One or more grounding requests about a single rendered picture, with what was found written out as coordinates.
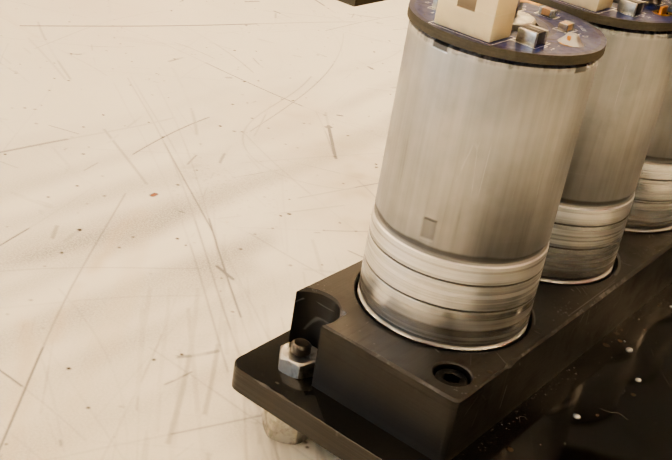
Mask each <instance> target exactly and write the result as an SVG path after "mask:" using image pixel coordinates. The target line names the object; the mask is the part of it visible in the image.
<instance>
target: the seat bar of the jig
mask: <svg viewBox="0 0 672 460"><path fill-rule="evenodd" d="M362 262H363V260H361V261H359V262H357V263H355V264H353V265H351V266H349V267H347V268H345V269H343V270H340V271H338V272H336V273H334V274H332V275H330V276H328V277H326V278H324V279H322V280H320V281H318V282H315V283H313V284H311V285H309V286H307V287H305V288H303V289H301V290H299V291H296V298H295V304H294V310H293V317H292V323H291V329H290V335H289V342H292V341H293V340H294V339H298V338H303V339H306V340H308V341H309V342H310V343H311V345H312V346H314V347H315V348H317V349H318V350H317V356H316V362H315V367H314V373H313V379H312V385H311V386H313V387H314V388H316V389H318V390H319V391H321V392H323V393H324V394H326V395H327V396H329V397H331V398H332V399H334V400H336V401H337V402H339V403H340V404H342V405H344V406H345V407H347V408H348V409H350V410H352V411H353V412H355V413H357V414H358V415H360V416H361V417H363V418H365V419H366V420H368V421H370V422H371V423H373V424H374V425H376V426H378V427H379V428H381V429H383V430H384V431H386V432H387V433H389V434H391V435H392V436H394V437H395V438H397V439H399V440H400V441H402V442H404V443H405V444H407V445H408V446H410V447H412V448H413V449H415V450H417V451H418V452H420V453H421V454H423V455H425V456H426V457H428V458H429V459H431V460H452V459H453V458H454V457H455V456H457V455H458V454H459V453H460V452H462V451H463V450H464V449H465V448H467V447H468V446H469V445H470V444H471V443H473V442H474V441H475V440H476V439H478V438H479V437H480V436H481V435H483V434H484V433H485V432H486V431H488V430H489V429H490V428H491V427H493V426H494V425H495V424H496V423H498V422H499V421H500V420H501V419H503V418H504V417H505V416H506V415H508V414H509V413H510V412H511V411H513V410H514V409H515V408H516V407H518V406H519V405H520V404H521V403H523V402H524V401H525V400H526V399H528V398H529V397H530V396H531V395H532V394H534V393H535V392H536V391H537V390H539V389H540V388H541V387H542V386H544V385H545V384H546V383H547V382H549V381H550V380H551V379H552V378H554V377H555V376H556V375H557V374H559V373H560V372H561V371H562V370H564V369H565V368H566V367H567V366H569V365H570V364H571V363H572V362H574V361H575V360H576V359H577V358H579V357H580V356H581V355H582V354H584V353H585V352H586V351H587V350H589V349H590V348H591V347H592V346H593V345H595V344H596V343H597V342H598V341H600V340H601V339H602V338H603V337H605V336H606V335H607V334H608V333H610V332H611V331H612V330H613V329H615V328H616V327H617V326H618V325H620V324H621V323H622V322H623V321H625V320H626V319H627V318H628V317H630V316H631V315H632V314H633V313H635V312H636V311H637V310H638V309H640V308H641V307H642V306H643V305H645V304H646V303H647V302H648V301H650V300H651V299H652V298H653V297H654V296H656V295H657V294H658V293H659V292H661V291H662V290H663V289H664V288H666V287H667V286H668V285H669V284H671V283H672V231H671V232H667V233H661V234H638V233H630V232H624V233H623V236H622V239H621V243H620V246H619V249H618V252H617V256H616V259H615V262H614V265H613V269H612V272H611V275H610V277H608V278H607V279H605V280H604V281H601V282H599V283H595V284H590V285H582V286H563V285H553V284H546V283H541V282H539V285H538V288H537V292H536V296H535V299H534V303H533V307H532V310H531V314H530V317H529V321H528V325H527V328H526V332H525V336H524V337H523V338H522V339H521V340H520V341H519V342H517V343H515V344H514V345H512V346H509V347H507V348H504V349H500V350H496V351H490V352H477V353H467V352H454V351H447V350H441V349H436V348H432V347H428V346H424V345H421V344H418V343H415V342H412V341H410V340H407V339H405V338H402V337H400V336H398V335H396V334H394V333H392V332H390V331H389V330H387V329H385V328H384V327H382V326H381V325H379V324H378V323H376V322H375V321H374V320H373V319H371V318H370V317H369V316H368V315H367V314H366V313H365V312H364V310H363V309H362V308H361V306H360V304H359V302H358V300H357V298H356V293H357V288H358V283H359V278H360V272H361V267H362ZM289 342H288V343H289Z"/></svg>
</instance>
